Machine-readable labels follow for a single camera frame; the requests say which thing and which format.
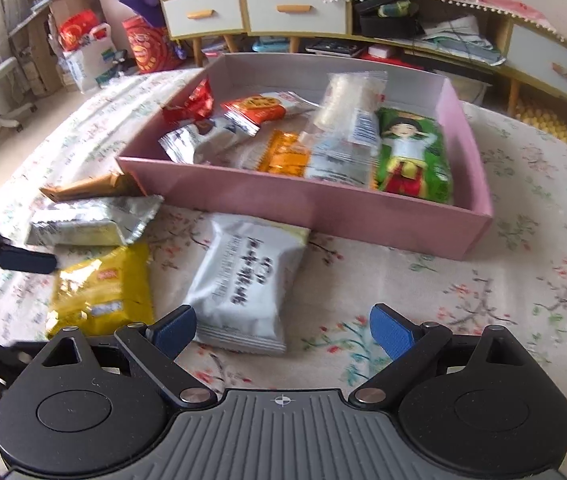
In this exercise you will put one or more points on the white drawer cabinet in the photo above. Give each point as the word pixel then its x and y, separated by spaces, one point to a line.
pixel 263 7

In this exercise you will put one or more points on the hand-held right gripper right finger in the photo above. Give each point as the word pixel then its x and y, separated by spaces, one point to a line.
pixel 388 330

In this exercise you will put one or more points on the pink cardboard box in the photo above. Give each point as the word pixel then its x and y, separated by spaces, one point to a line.
pixel 313 210

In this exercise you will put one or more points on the green snack packet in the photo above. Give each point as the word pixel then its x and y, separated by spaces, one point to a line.
pixel 413 160

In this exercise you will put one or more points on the black case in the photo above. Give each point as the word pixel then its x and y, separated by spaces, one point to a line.
pixel 388 22

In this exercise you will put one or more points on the low wooden sideboard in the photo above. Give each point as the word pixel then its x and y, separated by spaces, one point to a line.
pixel 538 55

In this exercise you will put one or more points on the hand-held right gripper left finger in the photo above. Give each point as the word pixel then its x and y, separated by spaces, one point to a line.
pixel 176 327

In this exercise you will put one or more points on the red and white shopping bag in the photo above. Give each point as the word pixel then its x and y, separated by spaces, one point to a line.
pixel 83 55

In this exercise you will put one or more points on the brown cone packet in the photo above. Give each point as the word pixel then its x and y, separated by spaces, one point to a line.
pixel 93 187

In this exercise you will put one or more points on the floral mat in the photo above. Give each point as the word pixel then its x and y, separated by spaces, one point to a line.
pixel 513 285

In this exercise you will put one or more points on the yellow egg tray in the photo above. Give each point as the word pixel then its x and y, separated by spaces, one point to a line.
pixel 546 120

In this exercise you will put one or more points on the red and white biscuit packet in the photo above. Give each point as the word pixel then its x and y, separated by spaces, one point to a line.
pixel 258 110

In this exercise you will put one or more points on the white packet with black print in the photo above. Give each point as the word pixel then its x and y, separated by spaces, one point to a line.
pixel 243 285

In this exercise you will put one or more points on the red gift bag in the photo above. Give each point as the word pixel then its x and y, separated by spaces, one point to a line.
pixel 151 47

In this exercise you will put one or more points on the yellow snack packet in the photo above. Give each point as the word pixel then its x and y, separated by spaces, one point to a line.
pixel 100 290

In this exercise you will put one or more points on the pile of papers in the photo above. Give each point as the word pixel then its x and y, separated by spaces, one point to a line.
pixel 458 35

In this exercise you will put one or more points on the red snack packet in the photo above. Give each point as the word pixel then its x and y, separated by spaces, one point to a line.
pixel 192 102

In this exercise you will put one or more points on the orange wafer packet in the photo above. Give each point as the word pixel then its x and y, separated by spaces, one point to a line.
pixel 283 157

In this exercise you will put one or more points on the wooden shelf unit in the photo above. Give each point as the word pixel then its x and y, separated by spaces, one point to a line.
pixel 63 5

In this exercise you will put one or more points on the clear rice cracker packet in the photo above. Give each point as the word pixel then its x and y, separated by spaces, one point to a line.
pixel 343 125

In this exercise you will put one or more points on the silver snack packet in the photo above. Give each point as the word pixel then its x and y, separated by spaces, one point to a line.
pixel 198 142
pixel 88 220

